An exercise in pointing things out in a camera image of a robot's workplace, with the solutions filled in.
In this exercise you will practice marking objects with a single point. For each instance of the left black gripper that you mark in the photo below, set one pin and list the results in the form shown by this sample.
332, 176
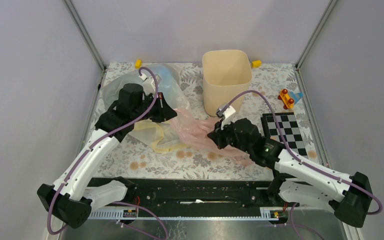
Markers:
164, 111

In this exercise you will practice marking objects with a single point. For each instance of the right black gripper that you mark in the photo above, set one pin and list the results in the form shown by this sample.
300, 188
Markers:
217, 135

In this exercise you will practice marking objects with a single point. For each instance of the clear white trash bag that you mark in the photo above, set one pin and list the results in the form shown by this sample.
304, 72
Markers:
159, 136

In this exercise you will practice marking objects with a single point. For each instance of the pink plastic trash bag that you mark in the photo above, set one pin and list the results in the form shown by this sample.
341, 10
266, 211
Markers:
193, 132

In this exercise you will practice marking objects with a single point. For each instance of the beige plastic trash bin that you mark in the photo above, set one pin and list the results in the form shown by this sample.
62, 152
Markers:
225, 73

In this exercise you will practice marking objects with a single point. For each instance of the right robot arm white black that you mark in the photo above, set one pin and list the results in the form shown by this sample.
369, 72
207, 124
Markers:
347, 196

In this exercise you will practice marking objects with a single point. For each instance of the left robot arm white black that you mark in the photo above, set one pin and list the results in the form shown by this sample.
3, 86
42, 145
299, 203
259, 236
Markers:
69, 198

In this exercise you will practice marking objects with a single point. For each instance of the yellow block far left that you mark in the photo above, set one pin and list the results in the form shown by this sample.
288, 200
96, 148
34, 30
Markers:
138, 64

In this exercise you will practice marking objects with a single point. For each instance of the yellow block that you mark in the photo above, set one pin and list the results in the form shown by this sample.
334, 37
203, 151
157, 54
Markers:
138, 64
256, 63

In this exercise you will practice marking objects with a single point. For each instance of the black white checkerboard plate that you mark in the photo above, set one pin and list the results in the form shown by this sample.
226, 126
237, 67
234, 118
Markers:
289, 129

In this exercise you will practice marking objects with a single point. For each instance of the yellow red toy car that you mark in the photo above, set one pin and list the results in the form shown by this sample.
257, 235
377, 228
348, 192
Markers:
288, 101

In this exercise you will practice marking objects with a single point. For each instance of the floral patterned table mat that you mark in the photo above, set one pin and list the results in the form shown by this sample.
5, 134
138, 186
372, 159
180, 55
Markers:
134, 159

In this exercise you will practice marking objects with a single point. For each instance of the blue triangle toy piece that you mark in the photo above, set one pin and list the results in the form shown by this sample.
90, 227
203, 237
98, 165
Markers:
296, 96

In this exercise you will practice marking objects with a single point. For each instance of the yellow block far right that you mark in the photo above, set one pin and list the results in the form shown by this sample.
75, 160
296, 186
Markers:
256, 63

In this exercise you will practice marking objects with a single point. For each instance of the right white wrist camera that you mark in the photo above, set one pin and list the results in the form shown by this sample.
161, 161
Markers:
226, 114

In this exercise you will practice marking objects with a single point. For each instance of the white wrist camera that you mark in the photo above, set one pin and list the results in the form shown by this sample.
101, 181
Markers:
226, 114
149, 80

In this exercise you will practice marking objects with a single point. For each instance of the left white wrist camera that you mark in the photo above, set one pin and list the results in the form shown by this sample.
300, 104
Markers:
149, 80

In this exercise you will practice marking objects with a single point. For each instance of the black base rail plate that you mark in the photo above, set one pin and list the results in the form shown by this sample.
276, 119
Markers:
201, 198

